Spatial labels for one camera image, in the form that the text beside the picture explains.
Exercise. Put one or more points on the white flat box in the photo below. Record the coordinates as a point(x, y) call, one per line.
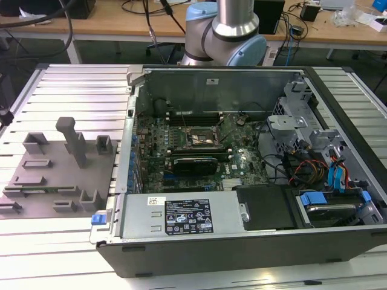
point(376, 24)

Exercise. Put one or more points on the black graphics card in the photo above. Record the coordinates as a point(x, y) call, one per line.
point(195, 166)

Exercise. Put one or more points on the tall black box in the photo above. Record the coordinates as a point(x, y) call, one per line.
point(270, 18)

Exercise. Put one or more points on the light wooden desk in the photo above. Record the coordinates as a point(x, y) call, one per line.
point(106, 22)

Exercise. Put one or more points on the blue case latch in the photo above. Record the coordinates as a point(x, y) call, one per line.
point(98, 219)

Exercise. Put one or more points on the thin metal locking lever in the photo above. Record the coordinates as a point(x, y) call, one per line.
point(182, 116)

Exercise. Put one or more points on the black office chair base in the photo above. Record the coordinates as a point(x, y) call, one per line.
point(160, 47)

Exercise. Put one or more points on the black desktop equipment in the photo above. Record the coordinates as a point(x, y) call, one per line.
point(45, 6)

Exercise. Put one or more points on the silver hard disk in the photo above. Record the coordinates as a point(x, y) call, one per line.
point(329, 211)

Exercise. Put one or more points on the grey metal drive cage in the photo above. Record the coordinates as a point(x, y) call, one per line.
point(285, 123)

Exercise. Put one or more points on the grey flat device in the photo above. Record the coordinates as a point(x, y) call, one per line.
point(335, 3)

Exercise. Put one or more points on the blue box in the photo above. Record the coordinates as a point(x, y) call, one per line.
point(380, 5)

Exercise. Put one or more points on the metal CPU socket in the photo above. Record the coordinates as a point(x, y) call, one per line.
point(199, 139)

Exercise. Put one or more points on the black grey open PC case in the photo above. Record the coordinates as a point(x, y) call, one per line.
point(211, 259)

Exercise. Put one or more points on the silver finned chipset heatsink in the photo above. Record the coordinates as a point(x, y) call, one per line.
point(232, 184)

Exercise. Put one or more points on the white labelled box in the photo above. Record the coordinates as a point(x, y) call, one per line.
point(271, 56)

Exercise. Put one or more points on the blue disk carrier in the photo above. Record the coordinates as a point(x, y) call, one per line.
point(310, 199)

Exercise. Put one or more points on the black power adapter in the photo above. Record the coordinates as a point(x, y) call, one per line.
point(297, 30)

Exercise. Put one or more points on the green motherboard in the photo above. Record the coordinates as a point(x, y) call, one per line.
point(245, 164)

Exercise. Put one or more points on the crumpled white paper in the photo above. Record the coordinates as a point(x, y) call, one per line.
point(24, 12)

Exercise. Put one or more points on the small black box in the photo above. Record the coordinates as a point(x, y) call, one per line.
point(309, 12)

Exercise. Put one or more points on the clear plastic bag pile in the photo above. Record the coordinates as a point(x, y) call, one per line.
point(344, 16)

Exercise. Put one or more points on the green RAM stick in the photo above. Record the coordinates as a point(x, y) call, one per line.
point(39, 190)

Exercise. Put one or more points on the grey power supply unit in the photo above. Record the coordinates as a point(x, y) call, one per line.
point(139, 217)

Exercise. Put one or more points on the round silver coin battery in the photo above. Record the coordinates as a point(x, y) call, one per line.
point(240, 121)

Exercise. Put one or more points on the black RAM slot white clips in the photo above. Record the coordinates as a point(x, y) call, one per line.
point(225, 158)
point(193, 114)
point(193, 120)
point(199, 152)

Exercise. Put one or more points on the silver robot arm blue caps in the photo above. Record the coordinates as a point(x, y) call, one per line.
point(232, 27)

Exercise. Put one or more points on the grey plastic parts rack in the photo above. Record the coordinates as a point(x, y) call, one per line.
point(60, 178)

